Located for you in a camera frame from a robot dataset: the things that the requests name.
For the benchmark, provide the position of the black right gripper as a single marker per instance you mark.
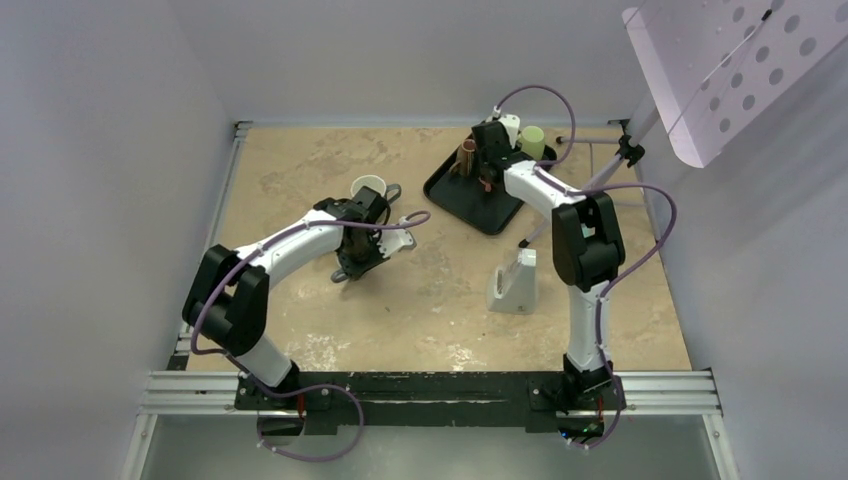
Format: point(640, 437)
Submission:
point(479, 163)

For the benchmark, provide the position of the green mug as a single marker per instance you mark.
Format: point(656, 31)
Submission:
point(532, 142)

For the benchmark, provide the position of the brown ribbed mug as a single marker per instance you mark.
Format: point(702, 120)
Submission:
point(465, 159)

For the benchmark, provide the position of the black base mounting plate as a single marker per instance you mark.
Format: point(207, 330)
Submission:
point(528, 400)

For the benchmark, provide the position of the small blue-grey mug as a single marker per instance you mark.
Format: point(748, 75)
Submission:
point(340, 276)

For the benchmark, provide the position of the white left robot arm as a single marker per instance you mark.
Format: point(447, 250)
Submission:
point(228, 300)

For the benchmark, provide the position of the music stand tripod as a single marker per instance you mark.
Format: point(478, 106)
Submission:
point(633, 131)

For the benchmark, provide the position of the black plastic tray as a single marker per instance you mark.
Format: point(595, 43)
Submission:
point(487, 208)

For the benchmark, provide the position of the white metronome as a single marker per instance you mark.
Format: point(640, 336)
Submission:
point(513, 286)

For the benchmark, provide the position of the aluminium frame rail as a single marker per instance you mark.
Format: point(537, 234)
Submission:
point(188, 428)

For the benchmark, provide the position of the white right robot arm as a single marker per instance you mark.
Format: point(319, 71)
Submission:
point(587, 249)

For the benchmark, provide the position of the grey-blue ceramic mug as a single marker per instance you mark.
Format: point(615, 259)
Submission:
point(390, 191)

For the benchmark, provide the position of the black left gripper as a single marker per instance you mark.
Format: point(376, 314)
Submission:
point(354, 271)

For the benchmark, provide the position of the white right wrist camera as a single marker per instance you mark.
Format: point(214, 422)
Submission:
point(511, 124)

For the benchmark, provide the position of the perforated music stand desk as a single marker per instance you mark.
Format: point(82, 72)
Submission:
point(714, 66)

